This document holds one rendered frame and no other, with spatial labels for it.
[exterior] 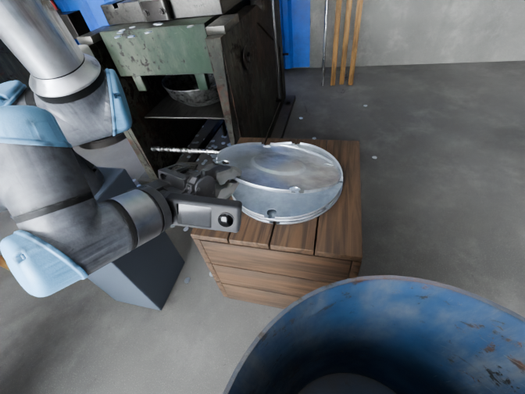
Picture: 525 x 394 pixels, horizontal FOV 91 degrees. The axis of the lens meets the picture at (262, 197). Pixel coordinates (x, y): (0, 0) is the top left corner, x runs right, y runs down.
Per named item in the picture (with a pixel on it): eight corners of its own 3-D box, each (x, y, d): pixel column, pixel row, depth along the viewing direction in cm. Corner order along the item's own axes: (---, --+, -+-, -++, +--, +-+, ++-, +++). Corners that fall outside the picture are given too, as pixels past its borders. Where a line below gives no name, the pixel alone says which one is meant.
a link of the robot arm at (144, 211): (133, 209, 31) (142, 261, 35) (164, 196, 35) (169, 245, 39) (98, 191, 35) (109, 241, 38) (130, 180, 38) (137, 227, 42)
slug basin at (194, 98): (227, 114, 107) (222, 90, 100) (156, 113, 115) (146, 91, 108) (249, 80, 129) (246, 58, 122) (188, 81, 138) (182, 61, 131)
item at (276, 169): (312, 147, 77) (313, 145, 77) (365, 194, 52) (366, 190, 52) (213, 142, 70) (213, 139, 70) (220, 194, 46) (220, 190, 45)
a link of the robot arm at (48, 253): (1, 230, 23) (47, 310, 25) (119, 189, 31) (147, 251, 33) (-14, 233, 28) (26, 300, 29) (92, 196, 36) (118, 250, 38)
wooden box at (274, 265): (344, 320, 75) (363, 257, 51) (223, 297, 85) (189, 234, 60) (347, 216, 102) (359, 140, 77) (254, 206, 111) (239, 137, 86)
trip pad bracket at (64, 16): (99, 73, 97) (65, 10, 83) (79, 74, 99) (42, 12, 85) (109, 67, 101) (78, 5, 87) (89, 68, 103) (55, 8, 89)
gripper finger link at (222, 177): (223, 153, 55) (191, 165, 47) (246, 159, 52) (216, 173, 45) (223, 166, 56) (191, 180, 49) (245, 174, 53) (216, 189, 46)
